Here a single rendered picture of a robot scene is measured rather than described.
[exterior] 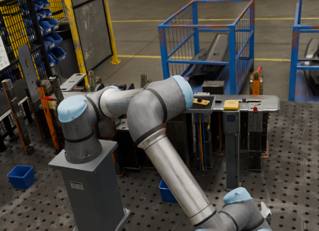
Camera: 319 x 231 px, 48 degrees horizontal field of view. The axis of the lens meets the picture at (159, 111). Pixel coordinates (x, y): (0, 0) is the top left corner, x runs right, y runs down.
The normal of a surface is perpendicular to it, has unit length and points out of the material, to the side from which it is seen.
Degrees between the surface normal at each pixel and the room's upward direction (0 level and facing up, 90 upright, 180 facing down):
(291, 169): 0
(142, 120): 47
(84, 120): 90
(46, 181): 0
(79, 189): 90
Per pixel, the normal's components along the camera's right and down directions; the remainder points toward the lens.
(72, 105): -0.21, -0.82
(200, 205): 0.20, -0.31
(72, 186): -0.36, 0.47
